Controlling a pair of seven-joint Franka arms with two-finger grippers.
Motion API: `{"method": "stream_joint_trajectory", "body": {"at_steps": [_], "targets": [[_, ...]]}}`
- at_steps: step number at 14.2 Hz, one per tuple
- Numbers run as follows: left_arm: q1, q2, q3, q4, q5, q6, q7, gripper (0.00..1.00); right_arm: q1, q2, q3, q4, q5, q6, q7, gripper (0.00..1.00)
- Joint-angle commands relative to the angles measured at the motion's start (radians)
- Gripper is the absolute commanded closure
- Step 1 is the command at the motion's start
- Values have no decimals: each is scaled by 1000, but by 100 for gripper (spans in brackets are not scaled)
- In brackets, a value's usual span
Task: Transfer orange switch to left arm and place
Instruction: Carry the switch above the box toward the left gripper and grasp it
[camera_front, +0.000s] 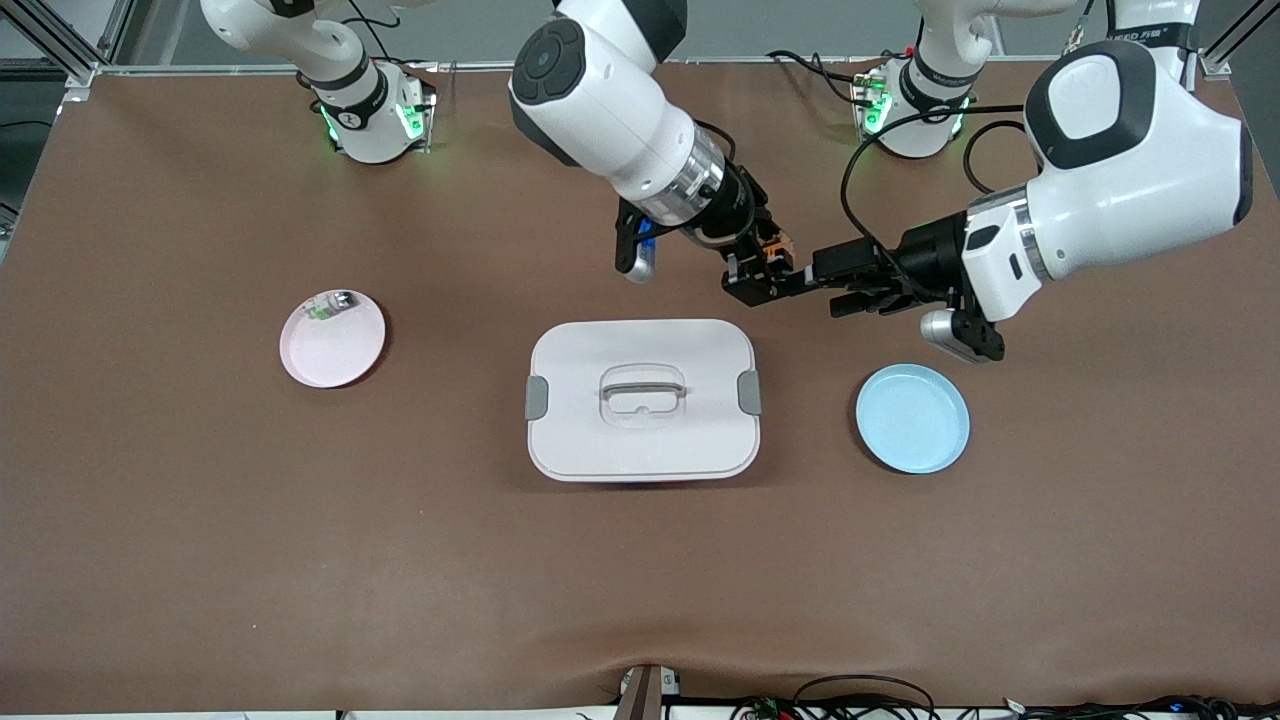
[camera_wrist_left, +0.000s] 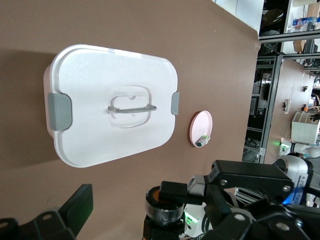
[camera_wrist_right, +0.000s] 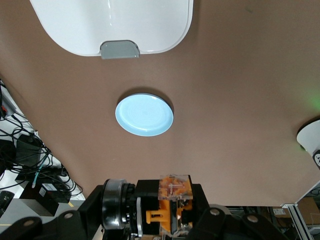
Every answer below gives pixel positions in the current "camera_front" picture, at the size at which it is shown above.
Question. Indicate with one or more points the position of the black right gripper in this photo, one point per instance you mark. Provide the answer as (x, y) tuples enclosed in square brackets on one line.
[(738, 212)]

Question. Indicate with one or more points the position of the light blue round plate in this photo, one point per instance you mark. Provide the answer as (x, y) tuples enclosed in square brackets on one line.
[(912, 420)]

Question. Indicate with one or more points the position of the green push-button switch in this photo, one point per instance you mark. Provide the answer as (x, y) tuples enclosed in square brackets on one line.
[(335, 300)]

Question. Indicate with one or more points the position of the pink round plate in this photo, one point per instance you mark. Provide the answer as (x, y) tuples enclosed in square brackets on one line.
[(320, 365)]

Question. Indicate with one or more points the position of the white lidded storage box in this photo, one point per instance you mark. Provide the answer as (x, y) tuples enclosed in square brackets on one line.
[(640, 440)]

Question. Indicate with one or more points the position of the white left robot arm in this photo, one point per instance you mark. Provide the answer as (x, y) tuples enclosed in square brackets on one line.
[(1130, 180)]

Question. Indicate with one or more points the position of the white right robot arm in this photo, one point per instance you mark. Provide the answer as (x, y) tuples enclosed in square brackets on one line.
[(600, 100)]

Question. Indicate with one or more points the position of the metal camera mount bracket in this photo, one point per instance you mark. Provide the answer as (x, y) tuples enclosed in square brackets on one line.
[(645, 695)]

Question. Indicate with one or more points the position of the aluminium frame strut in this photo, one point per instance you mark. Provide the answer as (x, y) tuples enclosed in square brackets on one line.
[(82, 75), (1215, 65)]

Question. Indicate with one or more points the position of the silver table edge rail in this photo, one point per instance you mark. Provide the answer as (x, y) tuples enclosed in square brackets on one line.
[(470, 66)]

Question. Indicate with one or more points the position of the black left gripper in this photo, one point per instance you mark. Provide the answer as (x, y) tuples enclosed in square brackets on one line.
[(928, 256)]

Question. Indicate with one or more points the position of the brown table mat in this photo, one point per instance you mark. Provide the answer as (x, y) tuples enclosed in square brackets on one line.
[(640, 580)]

